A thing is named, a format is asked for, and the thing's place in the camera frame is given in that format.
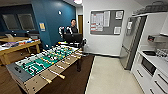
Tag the foosball gaming table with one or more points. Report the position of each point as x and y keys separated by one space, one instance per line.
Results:
x=40 y=65

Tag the yellow wooden gaming table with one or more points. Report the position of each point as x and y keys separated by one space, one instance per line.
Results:
x=18 y=50

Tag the black wheeled cart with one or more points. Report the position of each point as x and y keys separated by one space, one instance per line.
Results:
x=73 y=39

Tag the person in dark shirt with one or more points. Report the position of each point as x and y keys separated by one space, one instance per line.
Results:
x=72 y=28

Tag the brown wooden door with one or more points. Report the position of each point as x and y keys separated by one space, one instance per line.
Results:
x=80 y=24

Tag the grey bulletin board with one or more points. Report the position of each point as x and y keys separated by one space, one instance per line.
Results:
x=106 y=22

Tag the round ceiling light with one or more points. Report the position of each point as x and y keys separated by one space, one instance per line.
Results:
x=78 y=1

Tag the stainless steel refrigerator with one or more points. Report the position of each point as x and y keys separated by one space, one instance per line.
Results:
x=131 y=43

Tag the white paper notice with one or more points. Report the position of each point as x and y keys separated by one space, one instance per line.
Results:
x=129 y=25

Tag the dark framed window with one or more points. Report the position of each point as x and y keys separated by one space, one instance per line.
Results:
x=10 y=21
x=26 y=21

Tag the black built-in microwave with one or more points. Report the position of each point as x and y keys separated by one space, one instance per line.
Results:
x=148 y=65

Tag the white drawer unit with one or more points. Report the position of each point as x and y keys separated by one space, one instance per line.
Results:
x=146 y=81

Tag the black coffee machine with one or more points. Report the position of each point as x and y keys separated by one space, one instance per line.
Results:
x=156 y=38

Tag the white upper cabinet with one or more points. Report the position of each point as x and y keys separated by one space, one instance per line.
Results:
x=164 y=25

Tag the yellow wall sign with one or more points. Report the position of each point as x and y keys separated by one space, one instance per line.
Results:
x=42 y=26

